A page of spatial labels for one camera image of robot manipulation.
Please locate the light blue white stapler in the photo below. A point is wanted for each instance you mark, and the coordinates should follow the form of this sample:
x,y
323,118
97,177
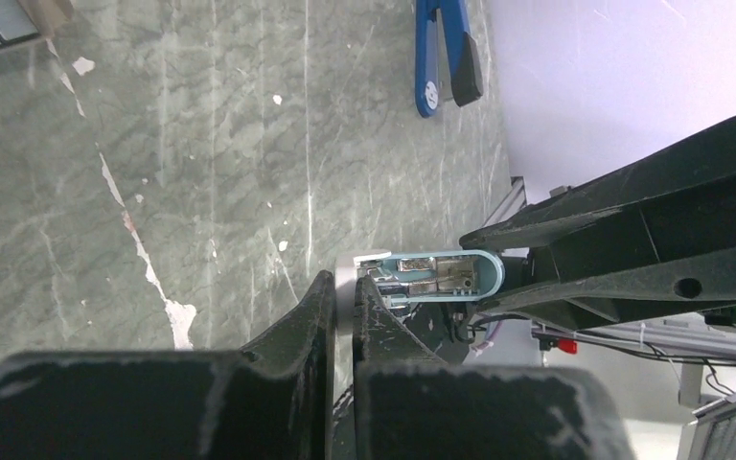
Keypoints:
x,y
405,280

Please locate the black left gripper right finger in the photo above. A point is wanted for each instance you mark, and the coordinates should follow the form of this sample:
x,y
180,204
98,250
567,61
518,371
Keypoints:
x,y
410,404

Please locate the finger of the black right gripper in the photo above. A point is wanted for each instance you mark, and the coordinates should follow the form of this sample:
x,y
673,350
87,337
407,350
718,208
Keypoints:
x,y
701,159
703,282

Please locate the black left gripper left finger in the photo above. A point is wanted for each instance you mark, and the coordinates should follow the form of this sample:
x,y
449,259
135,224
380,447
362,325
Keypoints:
x,y
270,399

